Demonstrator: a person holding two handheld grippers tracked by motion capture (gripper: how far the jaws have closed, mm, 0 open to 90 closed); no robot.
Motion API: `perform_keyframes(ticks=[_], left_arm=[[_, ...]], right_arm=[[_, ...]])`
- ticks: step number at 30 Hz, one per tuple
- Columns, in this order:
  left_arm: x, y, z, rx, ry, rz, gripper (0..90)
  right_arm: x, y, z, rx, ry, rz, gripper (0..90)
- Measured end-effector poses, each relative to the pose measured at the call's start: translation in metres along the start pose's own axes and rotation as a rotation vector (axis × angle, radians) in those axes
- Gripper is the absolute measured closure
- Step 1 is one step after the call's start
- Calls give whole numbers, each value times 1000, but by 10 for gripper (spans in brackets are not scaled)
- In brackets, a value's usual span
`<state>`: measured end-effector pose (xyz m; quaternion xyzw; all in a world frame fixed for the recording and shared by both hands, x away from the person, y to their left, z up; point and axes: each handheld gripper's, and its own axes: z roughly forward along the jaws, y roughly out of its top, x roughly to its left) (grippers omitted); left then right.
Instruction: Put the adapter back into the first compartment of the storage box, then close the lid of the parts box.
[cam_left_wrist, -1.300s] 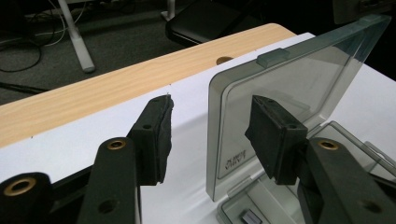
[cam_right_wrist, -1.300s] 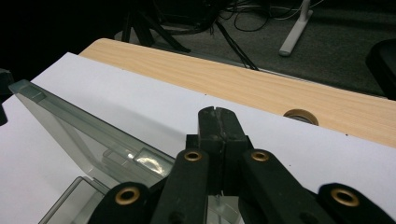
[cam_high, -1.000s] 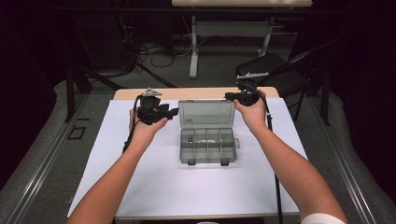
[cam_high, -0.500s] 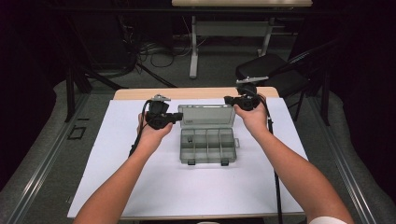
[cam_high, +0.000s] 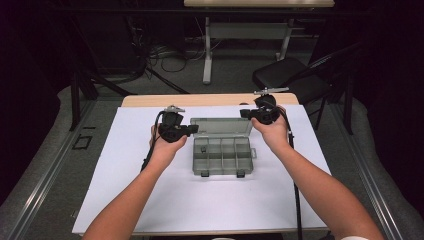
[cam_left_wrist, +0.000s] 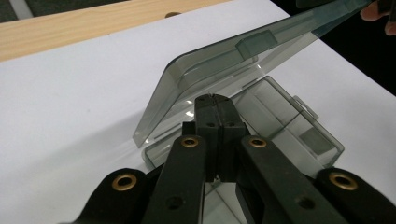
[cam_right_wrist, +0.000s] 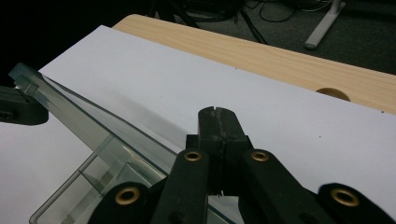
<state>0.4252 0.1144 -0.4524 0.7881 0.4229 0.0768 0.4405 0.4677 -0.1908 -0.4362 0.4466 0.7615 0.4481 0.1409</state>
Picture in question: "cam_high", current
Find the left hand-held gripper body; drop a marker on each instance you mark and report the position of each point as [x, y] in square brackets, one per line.
[171, 128]

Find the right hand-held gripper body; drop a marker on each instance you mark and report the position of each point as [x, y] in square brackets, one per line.
[266, 113]

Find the grey plastic compartment box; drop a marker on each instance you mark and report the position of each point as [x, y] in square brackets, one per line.
[221, 156]

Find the person's right hand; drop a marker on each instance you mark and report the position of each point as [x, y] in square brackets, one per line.
[275, 135]

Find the person's left hand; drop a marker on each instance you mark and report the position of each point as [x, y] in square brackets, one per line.
[163, 153]

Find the light wooden table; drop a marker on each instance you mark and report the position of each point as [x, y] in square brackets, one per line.
[200, 100]

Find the white table mat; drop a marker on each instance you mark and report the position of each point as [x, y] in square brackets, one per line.
[133, 140]

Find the black floor bar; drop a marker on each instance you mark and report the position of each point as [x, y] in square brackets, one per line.
[166, 81]

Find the black chair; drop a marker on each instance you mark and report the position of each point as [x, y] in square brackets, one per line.
[300, 78]

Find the desk with white legs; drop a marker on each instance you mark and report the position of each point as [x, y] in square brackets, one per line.
[207, 60]

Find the black metal stand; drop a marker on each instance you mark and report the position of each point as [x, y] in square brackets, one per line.
[75, 106]

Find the black crossbar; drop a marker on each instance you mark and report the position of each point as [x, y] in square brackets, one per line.
[266, 12]

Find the person's white sleeve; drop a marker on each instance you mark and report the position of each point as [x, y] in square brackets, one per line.
[355, 238]

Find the black metal post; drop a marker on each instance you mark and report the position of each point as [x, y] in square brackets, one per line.
[349, 106]

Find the metal floor rail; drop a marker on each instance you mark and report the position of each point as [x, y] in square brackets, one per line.
[51, 173]
[368, 176]

